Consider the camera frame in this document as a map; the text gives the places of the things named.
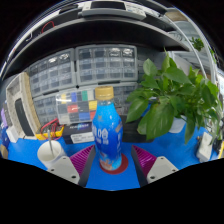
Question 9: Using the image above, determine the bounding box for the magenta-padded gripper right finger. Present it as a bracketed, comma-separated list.
[130, 144, 180, 188]

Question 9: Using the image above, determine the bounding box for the black printed box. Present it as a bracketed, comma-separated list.
[62, 121, 96, 145]

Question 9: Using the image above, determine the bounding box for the thin stirring stick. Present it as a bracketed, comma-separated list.
[46, 129, 55, 158]

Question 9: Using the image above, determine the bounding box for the white power adapter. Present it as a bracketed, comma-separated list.
[195, 131, 214, 163]

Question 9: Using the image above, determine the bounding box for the white ribbed cup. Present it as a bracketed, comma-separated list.
[36, 139, 68, 169]

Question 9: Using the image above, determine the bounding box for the beige perforated tray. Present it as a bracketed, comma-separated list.
[4, 71, 38, 139]

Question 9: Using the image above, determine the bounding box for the green potted plant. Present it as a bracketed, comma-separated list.
[125, 49, 224, 144]

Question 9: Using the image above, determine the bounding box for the white background shelf unit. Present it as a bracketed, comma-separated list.
[166, 9, 221, 78]

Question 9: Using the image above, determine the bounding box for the black zip case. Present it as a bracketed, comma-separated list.
[13, 98, 33, 137]

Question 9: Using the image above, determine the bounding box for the yellow multimeter with leads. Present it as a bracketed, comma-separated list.
[34, 118, 65, 141]

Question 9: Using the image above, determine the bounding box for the clear organiser with coloured parts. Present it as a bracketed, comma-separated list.
[54, 89, 99, 125]

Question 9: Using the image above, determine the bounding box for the plain black case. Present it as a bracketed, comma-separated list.
[120, 114, 154, 144]

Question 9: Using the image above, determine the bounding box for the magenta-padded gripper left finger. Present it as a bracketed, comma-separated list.
[46, 144, 98, 188]

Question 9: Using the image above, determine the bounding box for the black overhead shelf unit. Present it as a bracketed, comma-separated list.
[0, 1, 191, 79]

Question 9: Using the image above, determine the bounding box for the blue drink bottle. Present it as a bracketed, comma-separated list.
[91, 85, 124, 172]

